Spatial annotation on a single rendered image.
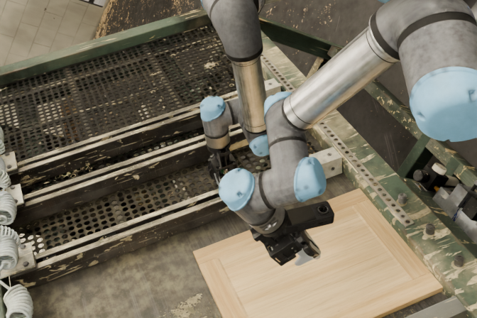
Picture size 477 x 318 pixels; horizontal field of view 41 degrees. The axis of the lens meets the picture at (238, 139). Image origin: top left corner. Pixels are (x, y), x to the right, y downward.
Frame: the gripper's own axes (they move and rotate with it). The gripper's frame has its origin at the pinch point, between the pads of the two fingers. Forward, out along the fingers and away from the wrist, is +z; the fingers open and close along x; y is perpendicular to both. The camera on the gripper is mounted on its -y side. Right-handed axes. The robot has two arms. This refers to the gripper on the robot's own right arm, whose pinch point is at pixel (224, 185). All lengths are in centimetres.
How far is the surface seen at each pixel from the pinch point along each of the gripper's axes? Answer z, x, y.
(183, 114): -4.9, -1.2, -38.3
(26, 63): -3, -51, -115
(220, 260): 0.6, -12.4, 28.6
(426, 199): 0, 53, 36
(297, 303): 1, 1, 52
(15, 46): 183, -75, -515
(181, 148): -3.7, -7.8, -21.2
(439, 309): -2, 32, 72
